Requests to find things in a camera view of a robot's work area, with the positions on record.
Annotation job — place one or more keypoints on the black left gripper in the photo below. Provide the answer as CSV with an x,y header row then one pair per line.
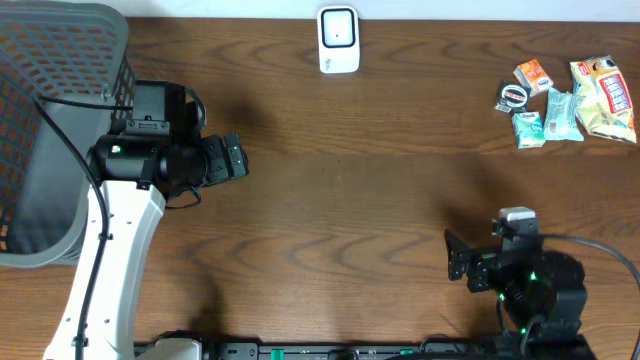
x,y
220,161

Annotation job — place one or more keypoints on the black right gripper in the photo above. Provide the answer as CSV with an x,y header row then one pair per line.
x,y
458,259

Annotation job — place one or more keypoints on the teal tissue pack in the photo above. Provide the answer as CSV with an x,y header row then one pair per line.
x,y
528,129

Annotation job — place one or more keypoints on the dark green round-logo box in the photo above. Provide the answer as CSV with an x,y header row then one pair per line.
x,y
512,98

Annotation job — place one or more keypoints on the teal wet wipes pack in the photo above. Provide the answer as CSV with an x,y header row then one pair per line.
x,y
560,121

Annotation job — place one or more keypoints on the orange snack packet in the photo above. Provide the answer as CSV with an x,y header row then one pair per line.
x,y
531,75

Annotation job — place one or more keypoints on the white blue-edged snack bag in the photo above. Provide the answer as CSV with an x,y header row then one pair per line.
x,y
604,104

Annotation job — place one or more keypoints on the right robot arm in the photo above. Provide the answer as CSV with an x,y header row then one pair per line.
x,y
542,291

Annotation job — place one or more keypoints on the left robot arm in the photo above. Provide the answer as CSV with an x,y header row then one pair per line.
x,y
157,155

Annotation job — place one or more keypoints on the white barcode scanner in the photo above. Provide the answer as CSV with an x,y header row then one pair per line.
x,y
338,39

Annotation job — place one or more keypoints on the grey plastic mesh basket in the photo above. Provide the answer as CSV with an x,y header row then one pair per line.
x,y
70,59

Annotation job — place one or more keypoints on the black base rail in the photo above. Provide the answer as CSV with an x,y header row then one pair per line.
x,y
189,349

